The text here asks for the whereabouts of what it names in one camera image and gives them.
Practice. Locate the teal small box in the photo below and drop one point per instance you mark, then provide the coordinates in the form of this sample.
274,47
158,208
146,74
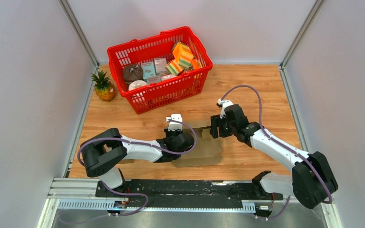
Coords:
148,70

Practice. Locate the orange sponge right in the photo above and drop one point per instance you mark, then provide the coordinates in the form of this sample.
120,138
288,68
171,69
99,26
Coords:
195,64

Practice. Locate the striped sponge lower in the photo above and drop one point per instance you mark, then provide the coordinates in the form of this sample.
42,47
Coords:
174,68

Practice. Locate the small pineapple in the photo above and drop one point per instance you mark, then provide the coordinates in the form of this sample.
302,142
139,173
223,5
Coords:
104,89

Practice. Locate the grey small box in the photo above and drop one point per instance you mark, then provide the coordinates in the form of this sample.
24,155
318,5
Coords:
160,65

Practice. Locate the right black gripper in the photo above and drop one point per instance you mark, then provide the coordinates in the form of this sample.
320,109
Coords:
216,121

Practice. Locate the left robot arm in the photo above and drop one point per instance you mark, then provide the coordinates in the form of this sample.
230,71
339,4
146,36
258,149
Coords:
100,154

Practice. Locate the white round tin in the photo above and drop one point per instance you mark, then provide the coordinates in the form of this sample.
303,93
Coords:
136,84

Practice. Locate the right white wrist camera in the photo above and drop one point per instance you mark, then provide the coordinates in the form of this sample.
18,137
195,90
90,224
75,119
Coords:
223,104

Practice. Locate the brown cardboard box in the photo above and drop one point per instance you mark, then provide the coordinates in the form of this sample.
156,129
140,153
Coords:
126,161

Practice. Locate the brown round item in basket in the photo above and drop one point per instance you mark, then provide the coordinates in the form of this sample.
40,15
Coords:
132,72

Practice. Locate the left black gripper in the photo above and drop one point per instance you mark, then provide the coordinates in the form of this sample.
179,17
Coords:
168,132

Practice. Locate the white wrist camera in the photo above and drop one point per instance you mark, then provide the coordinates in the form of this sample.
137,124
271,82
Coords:
175,122
223,104

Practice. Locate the red plastic shopping basket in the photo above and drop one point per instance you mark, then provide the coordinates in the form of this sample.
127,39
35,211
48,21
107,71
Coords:
138,51

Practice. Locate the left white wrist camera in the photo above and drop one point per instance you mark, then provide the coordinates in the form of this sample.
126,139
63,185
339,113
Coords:
175,122

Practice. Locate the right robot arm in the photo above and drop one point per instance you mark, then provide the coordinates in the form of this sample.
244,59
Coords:
311,180

